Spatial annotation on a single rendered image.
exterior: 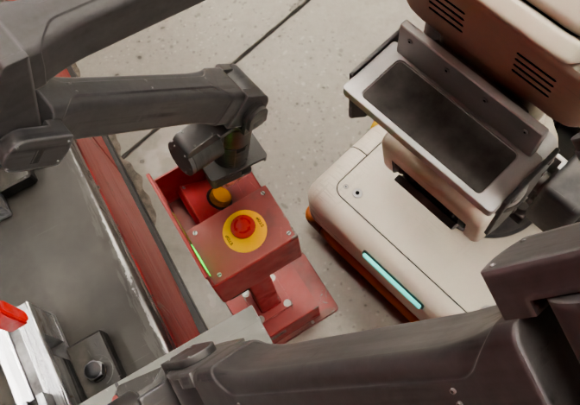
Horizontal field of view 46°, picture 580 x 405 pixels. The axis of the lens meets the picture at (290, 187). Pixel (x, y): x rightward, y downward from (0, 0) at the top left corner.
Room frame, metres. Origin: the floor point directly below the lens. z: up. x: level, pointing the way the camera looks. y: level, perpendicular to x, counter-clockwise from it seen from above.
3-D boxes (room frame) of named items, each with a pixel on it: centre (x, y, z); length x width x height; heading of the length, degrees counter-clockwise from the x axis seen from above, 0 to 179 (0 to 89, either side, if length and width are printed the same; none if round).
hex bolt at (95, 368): (0.16, 0.30, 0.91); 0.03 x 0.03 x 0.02
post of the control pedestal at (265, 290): (0.40, 0.11, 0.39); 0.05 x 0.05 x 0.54; 21
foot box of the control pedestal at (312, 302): (0.41, 0.08, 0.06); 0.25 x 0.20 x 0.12; 111
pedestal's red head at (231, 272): (0.40, 0.11, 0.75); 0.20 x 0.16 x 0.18; 21
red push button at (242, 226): (0.36, 0.08, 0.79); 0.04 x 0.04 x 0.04
